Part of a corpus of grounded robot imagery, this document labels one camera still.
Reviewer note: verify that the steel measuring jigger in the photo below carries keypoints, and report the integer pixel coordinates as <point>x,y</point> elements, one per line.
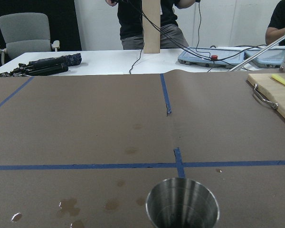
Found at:
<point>182,203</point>

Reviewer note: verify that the brown paper table cover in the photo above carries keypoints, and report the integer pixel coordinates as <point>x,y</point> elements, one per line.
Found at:
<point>84,151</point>

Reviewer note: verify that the left teach pendant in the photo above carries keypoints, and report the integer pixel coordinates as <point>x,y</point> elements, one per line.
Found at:
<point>211,57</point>

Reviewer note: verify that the teach pendant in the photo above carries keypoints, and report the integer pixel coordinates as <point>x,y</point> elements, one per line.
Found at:
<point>272,58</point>
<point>211,57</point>

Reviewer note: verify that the folded dark umbrella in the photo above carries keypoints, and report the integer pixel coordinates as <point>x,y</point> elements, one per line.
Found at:
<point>68,60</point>

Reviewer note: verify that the right teach pendant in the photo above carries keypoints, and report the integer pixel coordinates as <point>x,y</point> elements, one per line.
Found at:
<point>272,58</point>

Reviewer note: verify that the grey office chair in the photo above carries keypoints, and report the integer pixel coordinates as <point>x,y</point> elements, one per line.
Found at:
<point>26,32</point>

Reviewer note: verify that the yellow plastic knife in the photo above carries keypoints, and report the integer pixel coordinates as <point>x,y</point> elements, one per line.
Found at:
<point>278,78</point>

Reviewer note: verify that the seated person in black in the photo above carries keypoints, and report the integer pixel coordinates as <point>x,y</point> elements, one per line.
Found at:
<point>276,27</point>

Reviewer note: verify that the wooden post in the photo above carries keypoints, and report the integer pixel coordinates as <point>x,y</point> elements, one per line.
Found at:
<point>151,26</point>

